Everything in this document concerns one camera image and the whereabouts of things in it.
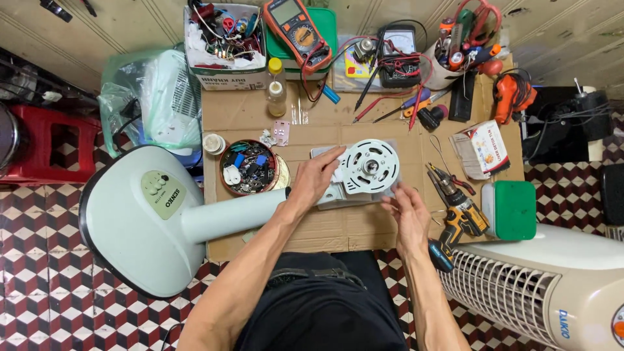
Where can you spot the black tool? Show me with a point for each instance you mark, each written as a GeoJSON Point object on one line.
{"type": "Point", "coordinates": [54, 9]}

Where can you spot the pink small switch plate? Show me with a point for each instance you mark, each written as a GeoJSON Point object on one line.
{"type": "Point", "coordinates": [281, 132]}

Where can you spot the white cup of tools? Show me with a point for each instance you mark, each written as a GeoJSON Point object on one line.
{"type": "Point", "coordinates": [438, 73]}

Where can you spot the person's left hand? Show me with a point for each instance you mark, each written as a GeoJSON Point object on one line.
{"type": "Point", "coordinates": [312, 178]}

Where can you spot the black multimeter probe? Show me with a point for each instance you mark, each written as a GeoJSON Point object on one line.
{"type": "Point", "coordinates": [366, 87]}

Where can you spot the green lidded plastic box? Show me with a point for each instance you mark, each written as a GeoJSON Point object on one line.
{"type": "Point", "coordinates": [325, 24]}

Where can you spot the white and red medicine box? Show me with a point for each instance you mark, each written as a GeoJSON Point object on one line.
{"type": "Point", "coordinates": [482, 148]}

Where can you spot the plastic bag with white fan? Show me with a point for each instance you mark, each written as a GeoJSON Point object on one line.
{"type": "Point", "coordinates": [161, 102]}

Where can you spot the brown cardboard sheet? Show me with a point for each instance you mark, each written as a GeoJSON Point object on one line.
{"type": "Point", "coordinates": [351, 226]}

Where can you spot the white round cap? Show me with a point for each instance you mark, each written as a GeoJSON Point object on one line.
{"type": "Point", "coordinates": [214, 144]}

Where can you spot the white box with green lid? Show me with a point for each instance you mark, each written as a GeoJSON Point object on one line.
{"type": "Point", "coordinates": [512, 209]}

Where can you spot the white air cooler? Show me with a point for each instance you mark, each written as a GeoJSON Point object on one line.
{"type": "Point", "coordinates": [546, 282]}

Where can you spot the clear plastic box of parts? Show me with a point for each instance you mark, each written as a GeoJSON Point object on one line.
{"type": "Point", "coordinates": [358, 68]}

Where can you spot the round tin of small parts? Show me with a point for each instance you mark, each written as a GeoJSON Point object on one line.
{"type": "Point", "coordinates": [248, 168]}

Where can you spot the cardboard box of electronic parts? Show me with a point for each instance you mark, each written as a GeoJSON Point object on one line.
{"type": "Point", "coordinates": [225, 73]}

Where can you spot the black cylinder with pink end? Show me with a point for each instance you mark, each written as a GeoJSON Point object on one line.
{"type": "Point", "coordinates": [431, 117]}

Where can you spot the yellow capped oil bottle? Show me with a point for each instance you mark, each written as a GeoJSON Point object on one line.
{"type": "Point", "coordinates": [276, 95]}

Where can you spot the grey fan motor housing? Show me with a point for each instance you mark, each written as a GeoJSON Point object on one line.
{"type": "Point", "coordinates": [336, 200]}

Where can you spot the person's right hand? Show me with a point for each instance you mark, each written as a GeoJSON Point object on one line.
{"type": "Point", "coordinates": [413, 226]}

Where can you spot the pale green fan base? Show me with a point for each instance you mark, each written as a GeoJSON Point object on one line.
{"type": "Point", "coordinates": [141, 219]}

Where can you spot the black rectangular block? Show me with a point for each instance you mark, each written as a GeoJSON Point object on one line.
{"type": "Point", "coordinates": [462, 100]}

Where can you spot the person's left fingers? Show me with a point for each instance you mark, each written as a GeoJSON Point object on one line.
{"type": "Point", "coordinates": [331, 155]}

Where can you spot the red plastic stool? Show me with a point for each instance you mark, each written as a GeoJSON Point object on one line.
{"type": "Point", "coordinates": [34, 141]}

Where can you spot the red multimeter probe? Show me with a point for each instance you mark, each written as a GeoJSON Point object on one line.
{"type": "Point", "coordinates": [415, 109]}

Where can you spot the white round fan motor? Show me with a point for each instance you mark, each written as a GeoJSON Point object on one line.
{"type": "Point", "coordinates": [371, 165]}

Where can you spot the orange digital multimeter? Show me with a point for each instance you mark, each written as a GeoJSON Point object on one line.
{"type": "Point", "coordinates": [298, 34]}

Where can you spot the black analog multimeter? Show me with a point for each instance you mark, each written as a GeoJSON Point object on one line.
{"type": "Point", "coordinates": [399, 73]}

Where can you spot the white tissue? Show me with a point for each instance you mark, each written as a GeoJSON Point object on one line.
{"type": "Point", "coordinates": [337, 171]}

